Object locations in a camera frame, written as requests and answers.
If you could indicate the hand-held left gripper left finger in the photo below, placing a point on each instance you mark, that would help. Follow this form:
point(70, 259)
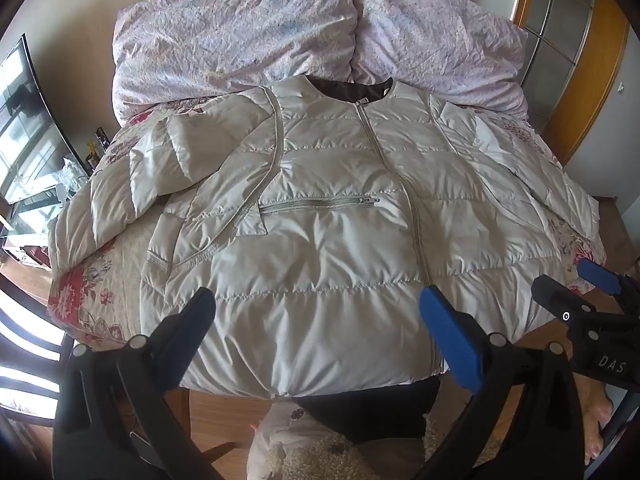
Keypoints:
point(196, 311)

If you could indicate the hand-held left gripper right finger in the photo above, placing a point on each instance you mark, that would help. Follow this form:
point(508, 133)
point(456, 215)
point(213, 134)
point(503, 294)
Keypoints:
point(450, 332)

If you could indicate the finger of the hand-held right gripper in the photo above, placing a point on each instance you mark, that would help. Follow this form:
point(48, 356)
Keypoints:
point(555, 297)
point(597, 272)

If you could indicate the white puffer jacket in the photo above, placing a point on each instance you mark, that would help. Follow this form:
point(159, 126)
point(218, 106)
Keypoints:
point(320, 240)

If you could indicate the person's right hand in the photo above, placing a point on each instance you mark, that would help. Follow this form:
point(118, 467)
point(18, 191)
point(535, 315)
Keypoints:
point(600, 422)

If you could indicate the floral bedspread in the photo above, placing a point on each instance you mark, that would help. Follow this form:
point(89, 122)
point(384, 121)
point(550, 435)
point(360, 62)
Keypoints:
point(95, 290)

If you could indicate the dark wooden chair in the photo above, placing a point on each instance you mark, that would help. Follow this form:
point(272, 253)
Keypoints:
point(25, 355)

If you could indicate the clear plastic wrap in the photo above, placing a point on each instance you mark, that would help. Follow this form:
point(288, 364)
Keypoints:
point(72, 175)

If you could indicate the glass television stand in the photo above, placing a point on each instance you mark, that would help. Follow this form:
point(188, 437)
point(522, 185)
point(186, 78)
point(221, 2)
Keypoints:
point(30, 220)

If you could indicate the bottles on stand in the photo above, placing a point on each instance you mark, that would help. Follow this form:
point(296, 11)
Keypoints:
point(97, 147)

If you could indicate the flat screen television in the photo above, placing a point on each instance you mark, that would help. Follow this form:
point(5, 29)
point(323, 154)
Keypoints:
point(30, 125)

